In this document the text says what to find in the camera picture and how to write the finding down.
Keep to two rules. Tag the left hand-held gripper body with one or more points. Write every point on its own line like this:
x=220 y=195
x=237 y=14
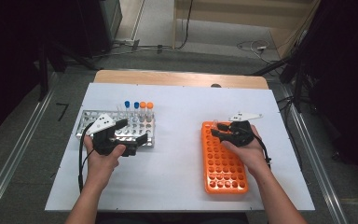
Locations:
x=102 y=124

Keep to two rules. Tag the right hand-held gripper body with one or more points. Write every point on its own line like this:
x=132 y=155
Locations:
x=242 y=132

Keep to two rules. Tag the clear test tube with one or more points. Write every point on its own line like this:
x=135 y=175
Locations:
x=215 y=123

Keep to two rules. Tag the metal test tube rack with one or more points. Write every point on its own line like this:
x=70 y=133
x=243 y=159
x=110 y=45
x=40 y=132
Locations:
x=136 y=130

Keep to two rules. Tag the orange capped test tube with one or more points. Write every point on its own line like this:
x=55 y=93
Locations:
x=149 y=105
x=143 y=105

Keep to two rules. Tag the orange plastic test tube rack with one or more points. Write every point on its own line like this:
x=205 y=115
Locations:
x=227 y=177

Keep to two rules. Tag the person's right hand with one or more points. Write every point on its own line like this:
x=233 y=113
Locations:
x=251 y=155

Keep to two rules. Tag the person's left hand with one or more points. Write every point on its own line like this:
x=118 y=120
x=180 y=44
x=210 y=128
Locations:
x=101 y=169

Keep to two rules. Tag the white board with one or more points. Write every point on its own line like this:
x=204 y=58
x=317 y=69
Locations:
x=174 y=102

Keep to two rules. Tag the wooden table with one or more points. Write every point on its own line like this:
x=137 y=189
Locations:
x=167 y=77

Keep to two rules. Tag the black metal stand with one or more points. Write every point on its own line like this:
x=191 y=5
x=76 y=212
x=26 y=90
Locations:
x=298 y=81
x=43 y=71

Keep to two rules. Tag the black cabinet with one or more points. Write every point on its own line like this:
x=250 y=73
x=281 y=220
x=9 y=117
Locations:
x=101 y=25

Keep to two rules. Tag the dark curtain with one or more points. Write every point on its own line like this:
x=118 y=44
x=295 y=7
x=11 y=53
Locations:
x=348 y=77
x=6 y=62

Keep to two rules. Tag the aluminium floor rail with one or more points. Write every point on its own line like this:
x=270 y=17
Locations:
x=318 y=174
x=15 y=149

